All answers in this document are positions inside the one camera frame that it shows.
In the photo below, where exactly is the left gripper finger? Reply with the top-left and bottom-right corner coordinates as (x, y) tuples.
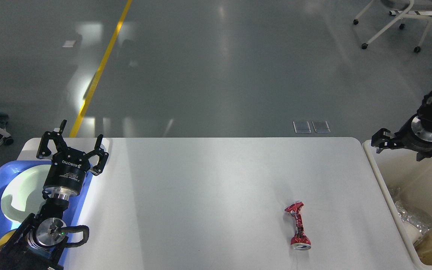
(36, 120), (68, 160)
(85, 135), (109, 176)

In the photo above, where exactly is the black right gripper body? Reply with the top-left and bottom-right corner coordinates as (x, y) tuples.
(399, 114), (432, 153)

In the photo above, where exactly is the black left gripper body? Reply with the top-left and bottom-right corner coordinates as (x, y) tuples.
(43, 155), (90, 197)

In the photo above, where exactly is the foil sheet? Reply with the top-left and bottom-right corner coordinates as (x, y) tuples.
(394, 200), (432, 236)

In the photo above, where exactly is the dark grey mug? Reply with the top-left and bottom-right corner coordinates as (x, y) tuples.
(0, 229), (17, 250)

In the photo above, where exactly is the crushed red soda can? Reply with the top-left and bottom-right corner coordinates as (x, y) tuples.
(284, 201), (312, 251)

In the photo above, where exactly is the white paper cup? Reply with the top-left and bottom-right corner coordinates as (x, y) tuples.
(403, 222), (425, 248)

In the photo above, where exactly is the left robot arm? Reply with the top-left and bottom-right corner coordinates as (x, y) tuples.
(0, 120), (109, 270)

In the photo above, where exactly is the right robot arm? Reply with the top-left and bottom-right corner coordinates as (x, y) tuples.
(370, 91), (432, 161)

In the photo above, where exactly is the beige waste bin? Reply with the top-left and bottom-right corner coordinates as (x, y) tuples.
(362, 140), (432, 270)

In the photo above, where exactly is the floor outlet cover right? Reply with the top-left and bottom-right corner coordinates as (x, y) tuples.
(312, 121), (331, 134)

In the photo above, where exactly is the floor outlet cover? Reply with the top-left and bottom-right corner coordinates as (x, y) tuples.
(312, 121), (331, 134)
(292, 121), (312, 134)

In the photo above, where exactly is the floor outlet cover left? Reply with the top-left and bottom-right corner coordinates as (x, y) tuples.
(292, 121), (312, 134)

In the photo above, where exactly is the white office chair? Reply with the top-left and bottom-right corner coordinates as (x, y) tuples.
(360, 0), (432, 53)

